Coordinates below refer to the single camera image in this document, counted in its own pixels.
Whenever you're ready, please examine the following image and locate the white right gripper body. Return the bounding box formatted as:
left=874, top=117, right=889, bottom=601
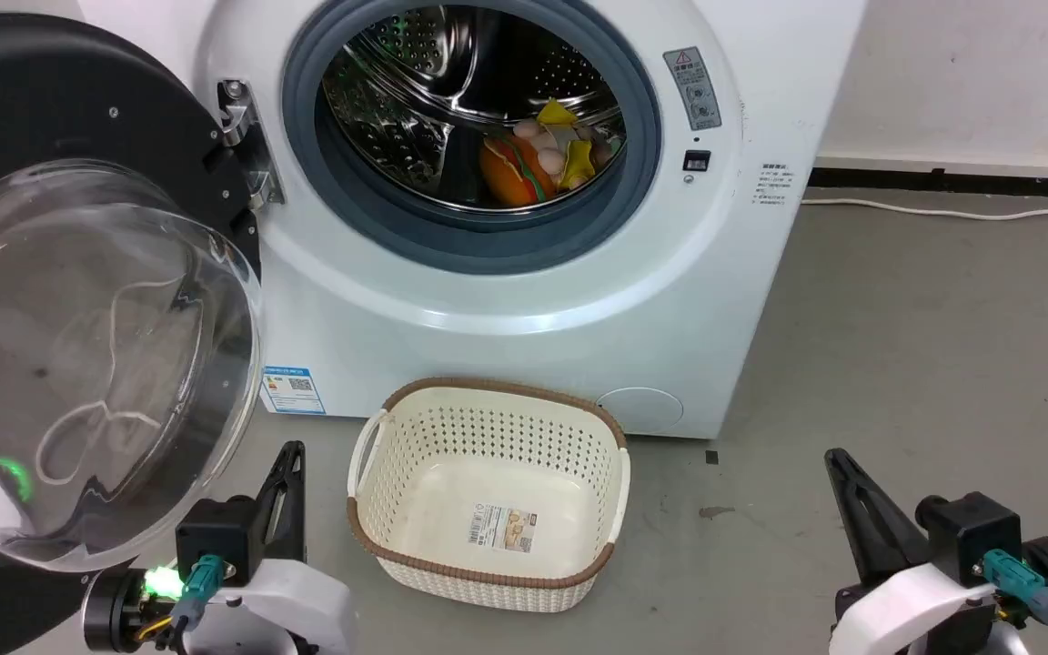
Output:
left=828, top=562, right=1000, bottom=655

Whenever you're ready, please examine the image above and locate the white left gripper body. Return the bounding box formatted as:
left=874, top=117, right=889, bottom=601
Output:
left=181, top=558, right=358, bottom=655

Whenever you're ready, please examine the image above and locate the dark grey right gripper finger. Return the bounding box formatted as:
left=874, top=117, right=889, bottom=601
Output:
left=841, top=454, right=934, bottom=582
left=823, top=448, right=899, bottom=584

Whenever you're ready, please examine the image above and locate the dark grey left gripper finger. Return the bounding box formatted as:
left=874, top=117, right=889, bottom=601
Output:
left=268, top=442, right=307, bottom=564
left=255, top=442, right=298, bottom=558

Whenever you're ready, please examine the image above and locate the white front-load washing machine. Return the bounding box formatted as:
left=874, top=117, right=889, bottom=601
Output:
left=78, top=0, right=869, bottom=442

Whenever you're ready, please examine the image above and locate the chrome door hinge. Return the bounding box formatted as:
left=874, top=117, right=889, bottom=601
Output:
left=217, top=79, right=287, bottom=210

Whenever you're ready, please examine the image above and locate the washer door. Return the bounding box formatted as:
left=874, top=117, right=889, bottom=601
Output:
left=0, top=11, right=267, bottom=655

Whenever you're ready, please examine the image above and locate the blue energy label sticker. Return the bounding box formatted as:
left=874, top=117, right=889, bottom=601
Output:
left=262, top=366, right=328, bottom=417

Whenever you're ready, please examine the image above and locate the cream woven laundry basket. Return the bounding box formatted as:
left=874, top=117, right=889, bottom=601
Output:
left=347, top=378, right=631, bottom=614

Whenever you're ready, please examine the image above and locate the paper basket label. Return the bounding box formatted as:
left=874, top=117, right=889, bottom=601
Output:
left=467, top=503, right=539, bottom=555

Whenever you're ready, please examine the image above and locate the round white filter cover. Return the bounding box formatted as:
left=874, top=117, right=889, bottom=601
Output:
left=595, top=388, right=685, bottom=437

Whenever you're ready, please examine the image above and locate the printed text label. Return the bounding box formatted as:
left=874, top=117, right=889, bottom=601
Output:
left=758, top=162, right=794, bottom=209

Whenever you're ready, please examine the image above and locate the black baseboard strip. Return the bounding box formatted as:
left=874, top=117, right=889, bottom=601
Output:
left=806, top=166, right=1048, bottom=200

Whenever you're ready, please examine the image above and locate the orange plush toy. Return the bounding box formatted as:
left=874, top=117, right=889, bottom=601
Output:
left=479, top=135, right=559, bottom=211

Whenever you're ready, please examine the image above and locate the beige doll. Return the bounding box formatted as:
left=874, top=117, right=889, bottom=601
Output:
left=512, top=118, right=572, bottom=176

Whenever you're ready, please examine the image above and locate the grey warning sticker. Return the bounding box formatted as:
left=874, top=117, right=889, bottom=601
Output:
left=663, top=47, right=723, bottom=132

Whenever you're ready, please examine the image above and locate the stainless steel drum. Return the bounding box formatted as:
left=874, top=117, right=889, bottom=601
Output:
left=322, top=4, right=627, bottom=216

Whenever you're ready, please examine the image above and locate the teal left cable connector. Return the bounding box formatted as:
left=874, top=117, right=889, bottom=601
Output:
left=170, top=553, right=227, bottom=631

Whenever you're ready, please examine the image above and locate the teal cable connector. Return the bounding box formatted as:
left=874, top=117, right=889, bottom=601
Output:
left=170, top=553, right=227, bottom=631
left=982, top=549, right=1048, bottom=627

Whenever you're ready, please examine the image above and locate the teal right cable connector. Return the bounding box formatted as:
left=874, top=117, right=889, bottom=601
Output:
left=982, top=549, right=1048, bottom=627

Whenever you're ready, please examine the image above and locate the white floor cable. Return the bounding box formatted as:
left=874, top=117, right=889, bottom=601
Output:
left=800, top=196, right=1048, bottom=222

